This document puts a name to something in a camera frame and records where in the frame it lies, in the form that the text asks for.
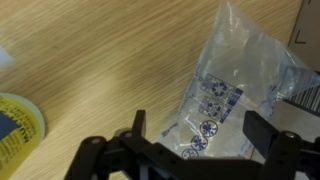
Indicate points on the white yellow-label spray bottle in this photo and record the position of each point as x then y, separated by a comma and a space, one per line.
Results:
20, 133

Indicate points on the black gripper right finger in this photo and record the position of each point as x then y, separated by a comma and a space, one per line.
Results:
261, 131

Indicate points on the open brown cardboard shipping box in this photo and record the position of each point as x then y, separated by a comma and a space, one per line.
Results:
308, 26

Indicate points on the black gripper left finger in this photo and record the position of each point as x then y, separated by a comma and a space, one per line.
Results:
139, 121

